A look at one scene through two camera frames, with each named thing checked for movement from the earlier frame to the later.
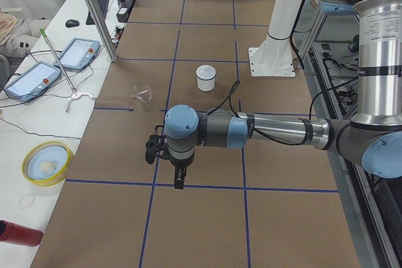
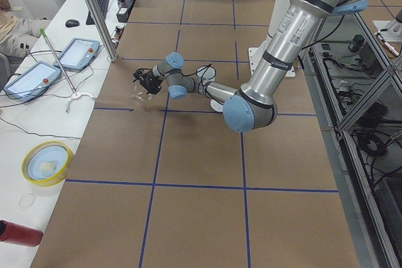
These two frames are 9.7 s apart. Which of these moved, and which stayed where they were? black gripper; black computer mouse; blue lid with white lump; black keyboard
Moved: black gripper
Stayed: black computer mouse; black keyboard; blue lid with white lump
